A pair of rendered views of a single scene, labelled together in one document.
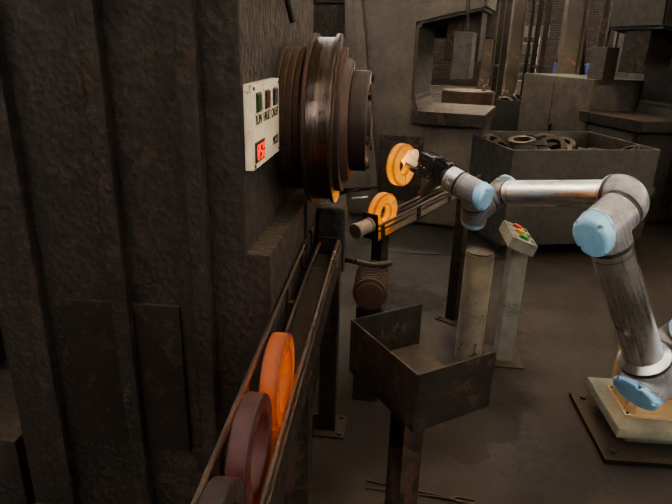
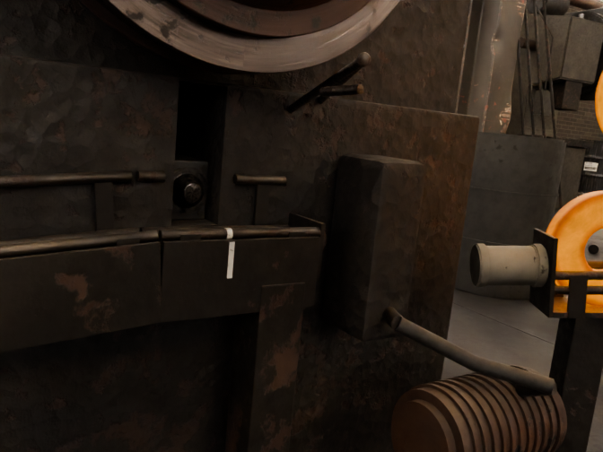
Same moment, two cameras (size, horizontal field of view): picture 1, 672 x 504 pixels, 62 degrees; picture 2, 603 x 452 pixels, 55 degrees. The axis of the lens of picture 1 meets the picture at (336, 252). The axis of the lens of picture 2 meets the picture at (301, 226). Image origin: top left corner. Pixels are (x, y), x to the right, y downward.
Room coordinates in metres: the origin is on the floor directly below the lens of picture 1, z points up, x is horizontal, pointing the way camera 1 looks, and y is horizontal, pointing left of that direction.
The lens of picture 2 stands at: (1.32, -0.51, 0.83)
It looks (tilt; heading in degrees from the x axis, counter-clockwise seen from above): 10 degrees down; 50
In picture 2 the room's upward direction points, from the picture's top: 6 degrees clockwise
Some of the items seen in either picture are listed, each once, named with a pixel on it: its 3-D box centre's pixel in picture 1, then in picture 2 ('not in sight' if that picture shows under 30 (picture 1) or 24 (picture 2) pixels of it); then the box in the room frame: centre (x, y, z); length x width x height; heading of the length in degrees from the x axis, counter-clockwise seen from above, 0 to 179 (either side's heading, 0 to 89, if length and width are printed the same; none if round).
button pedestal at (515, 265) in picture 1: (511, 295); not in sight; (2.25, -0.77, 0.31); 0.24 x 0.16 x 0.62; 174
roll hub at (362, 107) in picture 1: (362, 121); not in sight; (1.64, -0.07, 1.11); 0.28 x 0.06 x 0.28; 174
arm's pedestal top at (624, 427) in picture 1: (645, 408); not in sight; (1.75, -1.15, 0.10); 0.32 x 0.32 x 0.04; 86
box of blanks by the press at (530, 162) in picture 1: (547, 189); not in sight; (3.95, -1.51, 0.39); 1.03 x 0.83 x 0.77; 99
